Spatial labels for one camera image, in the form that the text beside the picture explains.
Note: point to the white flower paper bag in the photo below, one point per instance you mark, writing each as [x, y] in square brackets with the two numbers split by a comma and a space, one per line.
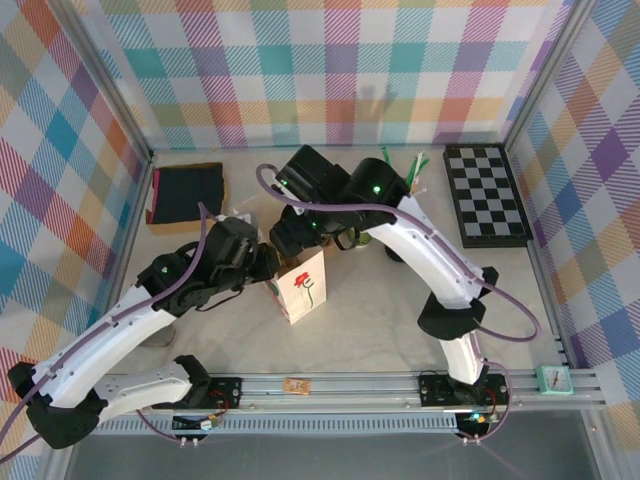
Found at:
[300, 295]

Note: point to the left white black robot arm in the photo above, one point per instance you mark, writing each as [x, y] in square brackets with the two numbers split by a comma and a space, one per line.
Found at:
[115, 350]

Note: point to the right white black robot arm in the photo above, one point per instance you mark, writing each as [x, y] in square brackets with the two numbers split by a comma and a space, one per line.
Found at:
[430, 260]

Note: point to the dark green drinking straw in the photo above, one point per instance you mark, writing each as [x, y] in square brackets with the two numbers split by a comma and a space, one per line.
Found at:
[386, 155]

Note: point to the brown pulp cup carrier stack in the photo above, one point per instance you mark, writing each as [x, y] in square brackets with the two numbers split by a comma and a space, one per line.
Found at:
[330, 245]

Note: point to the stack of napkins, black top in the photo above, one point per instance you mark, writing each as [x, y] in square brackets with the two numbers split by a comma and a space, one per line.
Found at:
[170, 229]

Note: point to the white wrapped straw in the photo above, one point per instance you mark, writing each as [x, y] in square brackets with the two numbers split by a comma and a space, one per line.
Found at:
[421, 191]

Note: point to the black cup lid stack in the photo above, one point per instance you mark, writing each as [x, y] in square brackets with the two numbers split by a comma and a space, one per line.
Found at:
[395, 256]

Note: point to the flat grey oval object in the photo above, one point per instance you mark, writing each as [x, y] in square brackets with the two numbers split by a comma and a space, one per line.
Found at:
[162, 340]

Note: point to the pink napkin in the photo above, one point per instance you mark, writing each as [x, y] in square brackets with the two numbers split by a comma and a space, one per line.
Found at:
[155, 195]

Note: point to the small brown paper tag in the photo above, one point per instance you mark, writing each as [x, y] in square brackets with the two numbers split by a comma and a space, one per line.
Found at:
[296, 386]

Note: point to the black grey chessboard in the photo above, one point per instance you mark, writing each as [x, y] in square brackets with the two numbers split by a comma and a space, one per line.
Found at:
[487, 195]

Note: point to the mint green small clock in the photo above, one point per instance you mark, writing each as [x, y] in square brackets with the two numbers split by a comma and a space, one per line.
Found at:
[554, 380]

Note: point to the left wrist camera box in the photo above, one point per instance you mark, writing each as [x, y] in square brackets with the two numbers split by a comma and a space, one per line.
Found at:
[247, 219]

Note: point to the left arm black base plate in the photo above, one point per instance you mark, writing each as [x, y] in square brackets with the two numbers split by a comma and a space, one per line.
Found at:
[225, 395]

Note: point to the aluminium mounting rail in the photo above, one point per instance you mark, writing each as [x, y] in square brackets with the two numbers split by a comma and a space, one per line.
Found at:
[350, 395]

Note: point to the aluminium frame post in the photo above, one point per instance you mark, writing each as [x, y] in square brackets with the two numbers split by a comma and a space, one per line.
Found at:
[545, 75]
[111, 85]

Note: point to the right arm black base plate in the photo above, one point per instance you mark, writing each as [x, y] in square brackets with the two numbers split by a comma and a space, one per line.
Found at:
[432, 392]

